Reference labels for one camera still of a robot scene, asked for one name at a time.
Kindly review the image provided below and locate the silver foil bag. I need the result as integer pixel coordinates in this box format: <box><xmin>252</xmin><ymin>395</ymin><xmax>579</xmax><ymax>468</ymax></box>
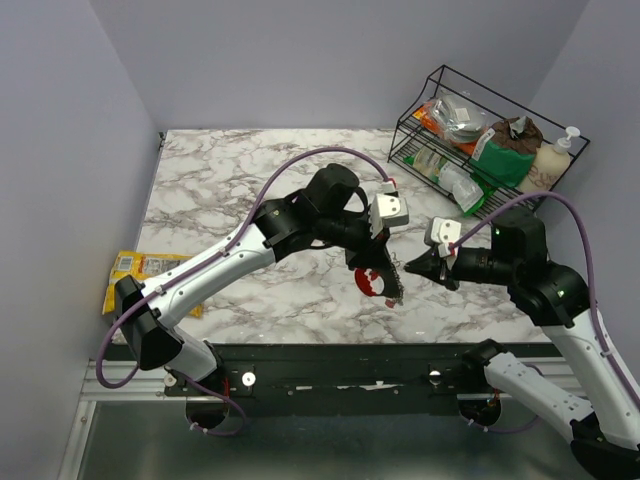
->
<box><xmin>427</xmin><ymin>94</ymin><xmax>488</xmax><ymax>144</ymax></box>

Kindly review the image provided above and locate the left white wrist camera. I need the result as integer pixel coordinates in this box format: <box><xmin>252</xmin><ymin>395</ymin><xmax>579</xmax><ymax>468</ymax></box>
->
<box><xmin>369</xmin><ymin>194</ymin><xmax>409</xmax><ymax>238</ymax></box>

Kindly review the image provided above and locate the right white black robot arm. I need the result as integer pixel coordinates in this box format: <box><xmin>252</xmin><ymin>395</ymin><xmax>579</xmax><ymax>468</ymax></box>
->
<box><xmin>405</xmin><ymin>207</ymin><xmax>639</xmax><ymax>479</ymax></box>

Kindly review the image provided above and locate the green white snack packet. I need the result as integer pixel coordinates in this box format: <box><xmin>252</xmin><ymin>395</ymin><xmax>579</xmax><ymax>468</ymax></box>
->
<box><xmin>403</xmin><ymin>146</ymin><xmax>449</xmax><ymax>183</ymax></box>

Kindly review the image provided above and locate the aluminium frame rail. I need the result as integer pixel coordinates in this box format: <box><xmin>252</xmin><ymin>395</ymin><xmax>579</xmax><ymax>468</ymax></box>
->
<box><xmin>57</xmin><ymin>362</ymin><xmax>169</xmax><ymax>480</ymax></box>

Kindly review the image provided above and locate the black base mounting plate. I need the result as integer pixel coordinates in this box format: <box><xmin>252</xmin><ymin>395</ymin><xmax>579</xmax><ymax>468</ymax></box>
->
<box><xmin>102</xmin><ymin>342</ymin><xmax>561</xmax><ymax>416</ymax></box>

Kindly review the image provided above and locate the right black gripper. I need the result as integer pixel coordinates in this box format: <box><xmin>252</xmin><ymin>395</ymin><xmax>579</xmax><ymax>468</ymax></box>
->
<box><xmin>405</xmin><ymin>244</ymin><xmax>518</xmax><ymax>291</ymax></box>

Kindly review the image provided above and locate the keyring with keys red tag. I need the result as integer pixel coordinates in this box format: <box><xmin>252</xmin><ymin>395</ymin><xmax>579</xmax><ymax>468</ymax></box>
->
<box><xmin>354</xmin><ymin>268</ymin><xmax>403</xmax><ymax>308</ymax></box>

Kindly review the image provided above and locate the white pump soap bottle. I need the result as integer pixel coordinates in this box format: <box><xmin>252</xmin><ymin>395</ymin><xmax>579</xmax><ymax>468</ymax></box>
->
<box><xmin>517</xmin><ymin>126</ymin><xmax>581</xmax><ymax>193</ymax></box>

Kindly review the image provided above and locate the black wire rack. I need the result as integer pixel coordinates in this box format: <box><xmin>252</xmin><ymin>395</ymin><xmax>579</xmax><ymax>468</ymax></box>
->
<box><xmin>388</xmin><ymin>64</ymin><xmax>590</xmax><ymax>218</ymax></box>

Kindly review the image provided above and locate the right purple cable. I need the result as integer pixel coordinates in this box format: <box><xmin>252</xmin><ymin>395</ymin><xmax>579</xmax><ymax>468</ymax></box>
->
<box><xmin>447</xmin><ymin>190</ymin><xmax>640</xmax><ymax>406</ymax></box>

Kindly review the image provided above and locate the clear plastic packet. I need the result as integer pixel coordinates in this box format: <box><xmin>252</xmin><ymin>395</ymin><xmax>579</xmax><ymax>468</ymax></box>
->
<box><xmin>438</xmin><ymin>162</ymin><xmax>484</xmax><ymax>215</ymax></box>

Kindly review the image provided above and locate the yellow snack bag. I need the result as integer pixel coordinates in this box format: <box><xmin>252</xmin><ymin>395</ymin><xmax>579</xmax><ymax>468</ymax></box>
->
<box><xmin>102</xmin><ymin>249</ymin><xmax>206</xmax><ymax>320</ymax></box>

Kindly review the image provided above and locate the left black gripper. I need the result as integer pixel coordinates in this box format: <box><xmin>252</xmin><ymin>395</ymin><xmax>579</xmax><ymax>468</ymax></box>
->
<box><xmin>315</xmin><ymin>206</ymin><xmax>392</xmax><ymax>271</ymax></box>

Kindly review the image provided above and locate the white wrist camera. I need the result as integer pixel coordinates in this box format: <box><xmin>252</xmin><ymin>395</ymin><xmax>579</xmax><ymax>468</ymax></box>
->
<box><xmin>424</xmin><ymin>216</ymin><xmax>462</xmax><ymax>258</ymax></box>
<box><xmin>369</xmin><ymin>194</ymin><xmax>409</xmax><ymax>238</ymax></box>

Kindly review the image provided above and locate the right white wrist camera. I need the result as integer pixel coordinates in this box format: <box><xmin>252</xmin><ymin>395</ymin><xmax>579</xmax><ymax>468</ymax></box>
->
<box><xmin>424</xmin><ymin>216</ymin><xmax>462</xmax><ymax>258</ymax></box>

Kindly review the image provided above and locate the green brown snack bag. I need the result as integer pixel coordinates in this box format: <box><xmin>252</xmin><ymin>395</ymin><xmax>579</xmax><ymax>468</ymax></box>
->
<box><xmin>470</xmin><ymin>116</ymin><xmax>543</xmax><ymax>188</ymax></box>

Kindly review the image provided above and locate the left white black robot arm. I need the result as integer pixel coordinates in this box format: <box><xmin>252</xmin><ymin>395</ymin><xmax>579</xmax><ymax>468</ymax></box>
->
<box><xmin>115</xmin><ymin>163</ymin><xmax>409</xmax><ymax>395</ymax></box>

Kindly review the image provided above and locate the orange snack bag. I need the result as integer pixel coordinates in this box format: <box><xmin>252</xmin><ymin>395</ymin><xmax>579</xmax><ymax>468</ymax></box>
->
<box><xmin>413</xmin><ymin>98</ymin><xmax>480</xmax><ymax>155</ymax></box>

